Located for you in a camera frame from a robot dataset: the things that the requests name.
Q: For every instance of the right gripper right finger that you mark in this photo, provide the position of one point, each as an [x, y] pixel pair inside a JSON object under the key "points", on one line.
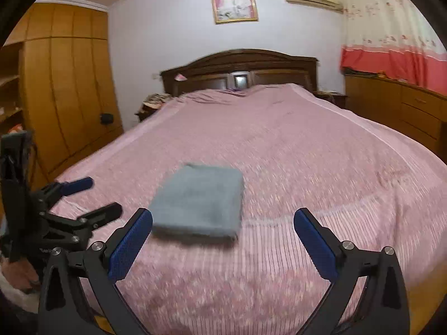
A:
{"points": [[367, 293]]}

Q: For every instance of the small black hanging bag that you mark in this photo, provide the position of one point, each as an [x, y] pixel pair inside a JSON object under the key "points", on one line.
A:
{"points": [[106, 118]]}

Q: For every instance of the dark wooden headboard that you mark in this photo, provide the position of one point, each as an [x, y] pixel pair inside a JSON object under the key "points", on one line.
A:
{"points": [[240, 69]]}

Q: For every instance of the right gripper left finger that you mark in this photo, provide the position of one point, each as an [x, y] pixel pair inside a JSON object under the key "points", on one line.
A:
{"points": [[63, 308]]}

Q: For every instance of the pink item on headboard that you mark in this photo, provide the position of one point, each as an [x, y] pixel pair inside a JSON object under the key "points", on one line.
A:
{"points": [[180, 77]]}

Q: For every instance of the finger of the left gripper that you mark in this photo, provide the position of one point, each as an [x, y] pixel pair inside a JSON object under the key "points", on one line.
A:
{"points": [[91, 220], [52, 193]]}

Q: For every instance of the framed wedding photo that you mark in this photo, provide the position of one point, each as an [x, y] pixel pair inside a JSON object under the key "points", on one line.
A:
{"points": [[234, 11]]}

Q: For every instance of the person left hand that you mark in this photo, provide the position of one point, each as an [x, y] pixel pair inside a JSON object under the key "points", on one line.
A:
{"points": [[20, 274]]}

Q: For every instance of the clothes pile on nightstand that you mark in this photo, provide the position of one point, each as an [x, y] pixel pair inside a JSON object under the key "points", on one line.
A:
{"points": [[155, 101]]}

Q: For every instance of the low wooden cabinet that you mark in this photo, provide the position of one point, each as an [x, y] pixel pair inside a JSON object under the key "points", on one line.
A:
{"points": [[415, 112]]}

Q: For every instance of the wooden wardrobe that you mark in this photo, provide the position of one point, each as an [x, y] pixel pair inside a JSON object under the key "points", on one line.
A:
{"points": [[56, 80]]}

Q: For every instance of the grey knit pants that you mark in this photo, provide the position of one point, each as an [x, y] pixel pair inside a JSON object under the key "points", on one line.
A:
{"points": [[199, 200]]}

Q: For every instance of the cream and red curtain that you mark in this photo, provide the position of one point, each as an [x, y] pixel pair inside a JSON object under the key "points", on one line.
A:
{"points": [[393, 38]]}

